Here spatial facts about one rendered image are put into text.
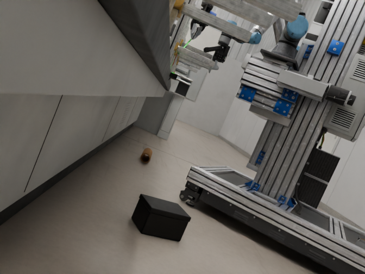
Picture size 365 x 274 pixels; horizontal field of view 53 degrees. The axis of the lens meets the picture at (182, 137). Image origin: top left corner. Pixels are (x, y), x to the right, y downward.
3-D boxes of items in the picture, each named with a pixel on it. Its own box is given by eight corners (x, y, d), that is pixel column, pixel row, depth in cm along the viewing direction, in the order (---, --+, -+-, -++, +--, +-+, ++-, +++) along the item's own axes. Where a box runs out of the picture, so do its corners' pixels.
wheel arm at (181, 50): (212, 68, 222) (215, 61, 221) (213, 68, 218) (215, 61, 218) (145, 39, 219) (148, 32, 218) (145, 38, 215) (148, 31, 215)
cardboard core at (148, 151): (153, 150, 321) (151, 155, 291) (150, 158, 321) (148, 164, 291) (145, 146, 320) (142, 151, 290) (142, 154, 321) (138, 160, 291)
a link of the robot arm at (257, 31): (303, 1, 247) (257, 49, 237) (290, 0, 255) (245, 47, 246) (297, -14, 240) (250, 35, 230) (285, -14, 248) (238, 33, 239)
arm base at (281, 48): (293, 66, 229) (300, 51, 228) (291, 60, 215) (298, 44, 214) (271, 58, 234) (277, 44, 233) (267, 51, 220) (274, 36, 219)
